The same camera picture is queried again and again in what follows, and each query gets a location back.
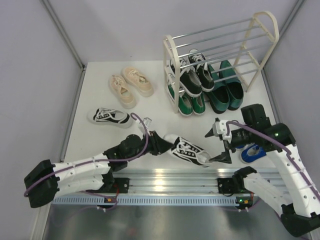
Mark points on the blue canvas sneaker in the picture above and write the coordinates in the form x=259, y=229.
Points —
x=252, y=153
x=242, y=147

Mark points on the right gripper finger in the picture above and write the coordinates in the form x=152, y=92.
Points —
x=212, y=132
x=224, y=157

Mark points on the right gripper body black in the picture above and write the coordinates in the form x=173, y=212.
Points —
x=235, y=140

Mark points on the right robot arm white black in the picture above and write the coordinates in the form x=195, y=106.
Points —
x=299, y=210

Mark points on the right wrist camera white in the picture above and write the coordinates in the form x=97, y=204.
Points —
x=220, y=124

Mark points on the black canvas sneaker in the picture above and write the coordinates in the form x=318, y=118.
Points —
x=189, y=80
x=202, y=69

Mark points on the cream shoe rack metal bars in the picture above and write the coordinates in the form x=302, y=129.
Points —
x=246, y=44

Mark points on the green loafer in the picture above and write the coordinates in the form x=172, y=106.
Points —
x=218, y=97
x=233, y=85

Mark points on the green canvas sneaker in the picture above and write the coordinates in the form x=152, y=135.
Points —
x=198, y=104
x=184, y=102

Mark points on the black white sneaker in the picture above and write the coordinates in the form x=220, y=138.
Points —
x=187, y=151
x=111, y=117

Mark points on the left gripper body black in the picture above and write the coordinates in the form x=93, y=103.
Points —
x=152, y=146

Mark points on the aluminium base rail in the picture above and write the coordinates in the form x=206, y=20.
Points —
x=196, y=181

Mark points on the beige sneaker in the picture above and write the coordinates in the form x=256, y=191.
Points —
x=138, y=80
x=121, y=91

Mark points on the perforated cable duct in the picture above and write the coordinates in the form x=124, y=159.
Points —
x=160, y=200

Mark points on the blue canvas sneaker lower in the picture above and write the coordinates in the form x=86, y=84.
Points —
x=252, y=153

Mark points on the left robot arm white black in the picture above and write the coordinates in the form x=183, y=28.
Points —
x=48, y=180

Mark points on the blue canvas sneaker upper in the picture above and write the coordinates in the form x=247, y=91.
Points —
x=242, y=147

